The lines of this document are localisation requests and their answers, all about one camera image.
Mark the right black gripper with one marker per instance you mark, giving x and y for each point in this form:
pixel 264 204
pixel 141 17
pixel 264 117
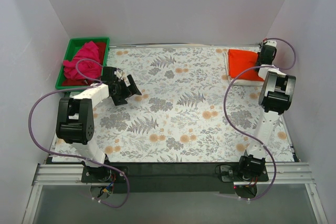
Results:
pixel 263 57

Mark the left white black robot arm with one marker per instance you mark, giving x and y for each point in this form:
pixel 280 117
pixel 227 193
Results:
pixel 75 120

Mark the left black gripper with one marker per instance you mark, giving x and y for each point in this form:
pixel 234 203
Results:
pixel 125 90

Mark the green plastic bin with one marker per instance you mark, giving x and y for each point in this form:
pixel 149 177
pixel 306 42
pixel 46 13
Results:
pixel 83 62

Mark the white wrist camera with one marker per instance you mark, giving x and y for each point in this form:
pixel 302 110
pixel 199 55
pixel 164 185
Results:
pixel 269 42
pixel 119 73

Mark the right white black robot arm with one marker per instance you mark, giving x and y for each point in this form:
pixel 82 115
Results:
pixel 275 98

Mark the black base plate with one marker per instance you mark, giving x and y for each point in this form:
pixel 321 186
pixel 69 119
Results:
pixel 103 174
pixel 229 173

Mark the floral patterned table mat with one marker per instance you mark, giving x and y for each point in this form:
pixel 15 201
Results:
pixel 187 112

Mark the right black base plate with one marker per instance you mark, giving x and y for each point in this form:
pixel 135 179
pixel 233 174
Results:
pixel 229 173

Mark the aluminium frame rail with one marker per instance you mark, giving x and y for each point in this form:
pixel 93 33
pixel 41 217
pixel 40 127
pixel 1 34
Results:
pixel 174 176

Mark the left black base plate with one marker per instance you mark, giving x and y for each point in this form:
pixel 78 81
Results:
pixel 103 174

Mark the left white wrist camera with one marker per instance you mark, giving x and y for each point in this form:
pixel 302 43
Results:
pixel 119 73

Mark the folded cream t shirt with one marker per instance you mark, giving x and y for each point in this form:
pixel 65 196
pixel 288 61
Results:
pixel 240 82

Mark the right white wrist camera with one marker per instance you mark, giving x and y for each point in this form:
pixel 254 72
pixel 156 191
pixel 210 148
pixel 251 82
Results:
pixel 269 42

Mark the orange t shirt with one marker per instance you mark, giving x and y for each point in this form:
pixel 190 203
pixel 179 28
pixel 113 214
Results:
pixel 240 60

